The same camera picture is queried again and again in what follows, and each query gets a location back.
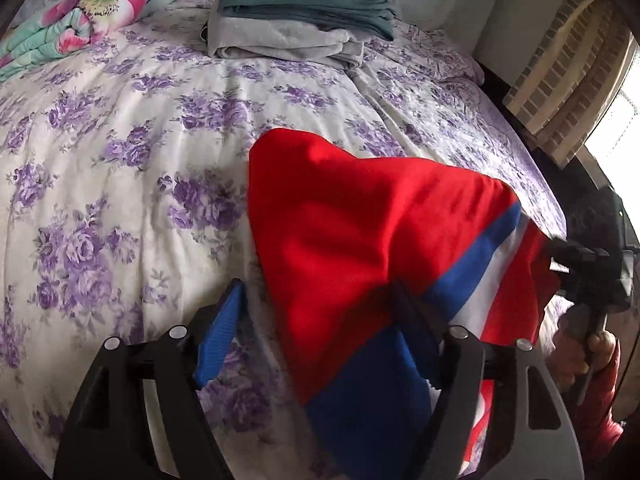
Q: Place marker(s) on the purple floral bedsheet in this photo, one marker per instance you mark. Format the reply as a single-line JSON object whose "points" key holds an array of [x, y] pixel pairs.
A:
{"points": [[125, 150]]}

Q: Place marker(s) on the bright window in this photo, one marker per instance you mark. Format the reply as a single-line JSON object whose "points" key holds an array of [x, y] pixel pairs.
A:
{"points": [[617, 135]]}

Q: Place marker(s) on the person's red-sleeved right forearm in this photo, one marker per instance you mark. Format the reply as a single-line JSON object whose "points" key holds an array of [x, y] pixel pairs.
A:
{"points": [[597, 410]]}

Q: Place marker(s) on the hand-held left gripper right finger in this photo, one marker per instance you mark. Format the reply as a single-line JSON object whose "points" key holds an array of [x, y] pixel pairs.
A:
{"points": [[415, 320]]}

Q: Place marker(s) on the dark bed frame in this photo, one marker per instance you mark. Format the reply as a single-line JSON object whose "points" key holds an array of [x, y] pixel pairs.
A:
{"points": [[550, 140]]}

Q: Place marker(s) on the folded grey cloth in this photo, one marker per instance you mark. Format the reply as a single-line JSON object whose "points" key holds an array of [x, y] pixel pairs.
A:
{"points": [[280, 40]]}

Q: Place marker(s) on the folded teal pink floral quilt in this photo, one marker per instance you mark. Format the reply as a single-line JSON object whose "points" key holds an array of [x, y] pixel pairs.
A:
{"points": [[90, 15]]}

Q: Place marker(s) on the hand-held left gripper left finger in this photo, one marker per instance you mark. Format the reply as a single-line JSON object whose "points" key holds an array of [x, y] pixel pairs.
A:
{"points": [[220, 340]]}

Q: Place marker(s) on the red pants with blue-white stripes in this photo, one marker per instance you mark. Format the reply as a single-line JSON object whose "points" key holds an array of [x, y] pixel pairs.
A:
{"points": [[350, 220]]}

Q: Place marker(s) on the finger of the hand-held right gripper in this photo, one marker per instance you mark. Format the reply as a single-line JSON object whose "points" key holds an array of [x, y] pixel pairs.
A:
{"points": [[572, 256]]}

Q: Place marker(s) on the person's right hand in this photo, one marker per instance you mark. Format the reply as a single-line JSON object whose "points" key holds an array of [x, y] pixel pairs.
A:
{"points": [[567, 355]]}

